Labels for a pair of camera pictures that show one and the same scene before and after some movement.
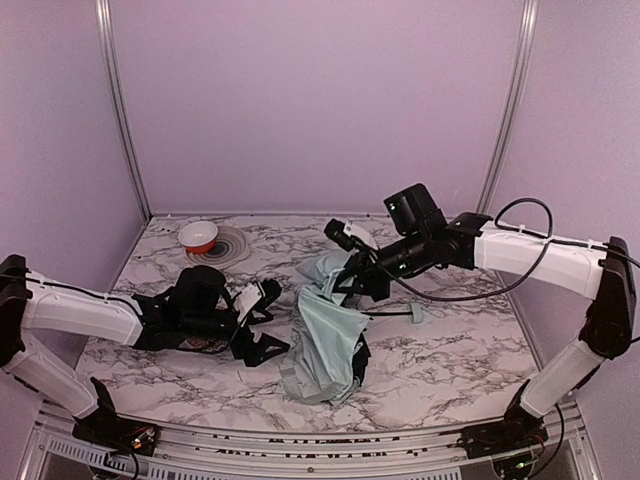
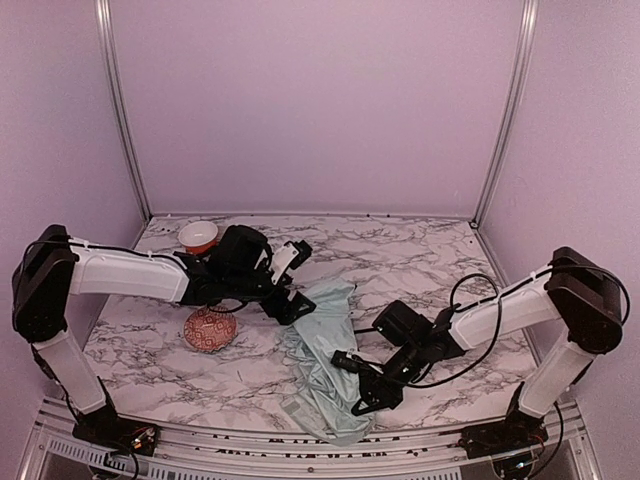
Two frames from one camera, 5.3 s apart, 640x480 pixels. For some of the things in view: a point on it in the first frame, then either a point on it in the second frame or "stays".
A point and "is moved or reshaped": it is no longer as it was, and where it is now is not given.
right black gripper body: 361,273 -> 379,381
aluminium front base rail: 55,452 stays
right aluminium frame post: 528,15 stays
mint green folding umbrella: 321,367 is moved or reshaped
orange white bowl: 198,237 stays
